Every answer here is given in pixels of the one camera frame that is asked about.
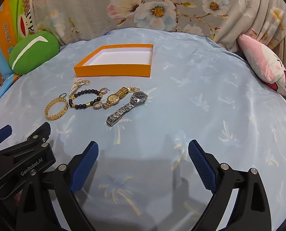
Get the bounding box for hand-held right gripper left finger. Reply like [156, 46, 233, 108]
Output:
[16, 140, 99, 231]

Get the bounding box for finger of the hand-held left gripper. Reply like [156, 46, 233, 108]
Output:
[0, 125, 13, 153]
[0, 122, 52, 157]

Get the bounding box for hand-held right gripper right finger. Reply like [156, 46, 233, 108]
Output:
[188, 140, 272, 231]

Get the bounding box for gold braided bangle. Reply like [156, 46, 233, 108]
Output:
[45, 98, 69, 121]

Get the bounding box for white pearl bracelet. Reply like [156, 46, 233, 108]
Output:
[68, 77, 91, 99]

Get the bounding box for black bead bracelet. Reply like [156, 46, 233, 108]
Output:
[68, 89, 102, 110]

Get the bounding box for gold wristwatch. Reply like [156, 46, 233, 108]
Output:
[102, 86, 140, 110]

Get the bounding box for silver clip ornament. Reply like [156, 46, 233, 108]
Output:
[106, 91, 149, 127]

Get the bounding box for orange cardboard box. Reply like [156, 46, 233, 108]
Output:
[74, 44, 154, 78]

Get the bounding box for light blue palm-print sheet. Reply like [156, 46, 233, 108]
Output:
[0, 28, 286, 231]

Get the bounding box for green plush pillow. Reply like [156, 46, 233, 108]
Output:
[9, 31, 60, 75]

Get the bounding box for orange blue cartoon cushion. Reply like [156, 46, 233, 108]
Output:
[0, 0, 35, 106]

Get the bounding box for pink cartoon pillow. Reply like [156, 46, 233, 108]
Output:
[238, 34, 286, 101]

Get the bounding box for grey floral blanket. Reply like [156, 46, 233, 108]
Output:
[29, 0, 286, 71]

